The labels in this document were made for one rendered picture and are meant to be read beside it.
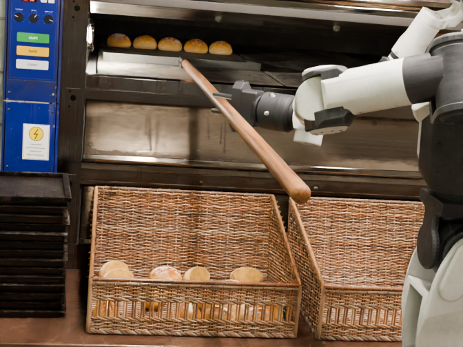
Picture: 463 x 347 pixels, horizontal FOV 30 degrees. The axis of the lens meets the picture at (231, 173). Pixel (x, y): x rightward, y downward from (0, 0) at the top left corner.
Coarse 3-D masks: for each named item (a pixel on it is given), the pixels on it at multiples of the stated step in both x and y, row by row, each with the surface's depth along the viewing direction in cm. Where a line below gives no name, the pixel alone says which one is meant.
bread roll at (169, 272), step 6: (156, 270) 254; (162, 270) 254; (168, 270) 254; (174, 270) 255; (150, 276) 254; (156, 276) 253; (162, 276) 253; (168, 276) 253; (174, 276) 254; (180, 276) 255
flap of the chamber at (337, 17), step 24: (96, 0) 234; (120, 0) 235; (144, 0) 236; (168, 0) 237; (264, 24) 258; (288, 24) 255; (312, 24) 253; (336, 24) 250; (360, 24) 248; (384, 24) 247; (408, 24) 248
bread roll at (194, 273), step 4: (192, 268) 254; (196, 268) 254; (200, 268) 255; (204, 268) 257; (188, 272) 252; (192, 272) 252; (196, 272) 253; (200, 272) 254; (204, 272) 256; (208, 272) 257; (184, 276) 252; (188, 276) 251; (192, 276) 251; (196, 276) 252; (200, 276) 254; (204, 276) 255; (208, 276) 256; (208, 280) 256
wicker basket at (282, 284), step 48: (96, 192) 255; (144, 192) 260; (192, 192) 262; (96, 240) 258; (192, 240) 262; (240, 240) 264; (288, 240) 244; (96, 288) 218; (144, 288) 220; (192, 288) 221; (240, 288) 222; (288, 288) 224; (240, 336) 226; (288, 336) 227
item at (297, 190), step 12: (192, 72) 260; (204, 84) 234; (228, 108) 194; (228, 120) 188; (240, 120) 178; (240, 132) 172; (252, 132) 166; (252, 144) 160; (264, 144) 155; (264, 156) 149; (276, 156) 145; (276, 168) 139; (288, 168) 137; (288, 180) 131; (300, 180) 130; (288, 192) 129; (300, 192) 127
